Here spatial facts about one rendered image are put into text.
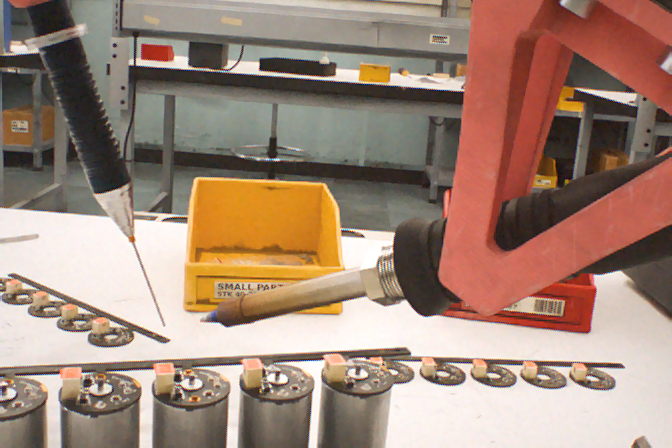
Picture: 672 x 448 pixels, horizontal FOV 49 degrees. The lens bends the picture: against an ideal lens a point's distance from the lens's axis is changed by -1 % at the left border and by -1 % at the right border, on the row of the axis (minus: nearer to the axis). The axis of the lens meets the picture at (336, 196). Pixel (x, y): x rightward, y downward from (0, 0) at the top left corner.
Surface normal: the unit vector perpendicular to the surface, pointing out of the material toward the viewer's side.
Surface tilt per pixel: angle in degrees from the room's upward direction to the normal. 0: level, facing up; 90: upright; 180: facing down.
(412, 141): 90
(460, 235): 99
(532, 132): 87
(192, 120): 90
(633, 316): 0
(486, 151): 107
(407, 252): 55
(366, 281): 90
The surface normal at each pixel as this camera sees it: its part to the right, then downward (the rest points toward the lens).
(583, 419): 0.07, -0.97
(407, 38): -0.03, 0.22
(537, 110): -0.45, 0.11
